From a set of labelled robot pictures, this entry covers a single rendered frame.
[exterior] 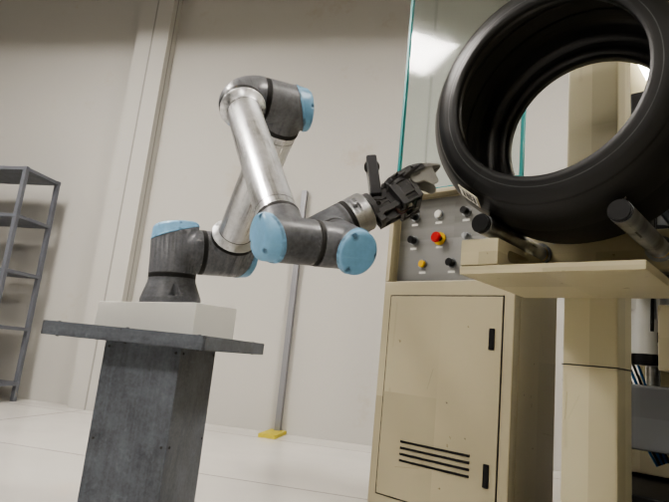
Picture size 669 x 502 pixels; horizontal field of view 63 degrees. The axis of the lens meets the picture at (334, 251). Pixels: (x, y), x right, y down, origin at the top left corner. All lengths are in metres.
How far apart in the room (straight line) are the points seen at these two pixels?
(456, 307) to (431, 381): 0.29
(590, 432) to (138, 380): 1.22
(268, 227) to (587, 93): 1.03
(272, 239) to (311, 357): 3.13
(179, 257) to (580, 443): 1.24
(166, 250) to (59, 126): 3.85
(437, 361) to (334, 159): 2.59
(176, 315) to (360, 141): 2.95
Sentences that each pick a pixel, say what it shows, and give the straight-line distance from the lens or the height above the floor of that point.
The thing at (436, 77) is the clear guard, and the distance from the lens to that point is 2.45.
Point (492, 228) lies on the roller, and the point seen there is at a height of 0.89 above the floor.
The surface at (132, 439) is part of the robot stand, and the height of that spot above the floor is 0.29.
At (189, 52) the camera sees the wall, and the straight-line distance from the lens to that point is 5.22.
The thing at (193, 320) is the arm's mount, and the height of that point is 0.64.
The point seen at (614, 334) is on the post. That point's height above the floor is 0.70.
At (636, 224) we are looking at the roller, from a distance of 1.19.
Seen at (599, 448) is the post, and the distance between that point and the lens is 1.50.
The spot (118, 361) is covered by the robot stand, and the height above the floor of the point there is 0.50.
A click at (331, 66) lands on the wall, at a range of 4.71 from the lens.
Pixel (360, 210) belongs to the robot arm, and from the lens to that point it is 1.17.
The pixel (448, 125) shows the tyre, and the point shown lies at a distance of 1.34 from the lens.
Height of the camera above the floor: 0.58
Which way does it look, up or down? 11 degrees up
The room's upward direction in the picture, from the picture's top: 6 degrees clockwise
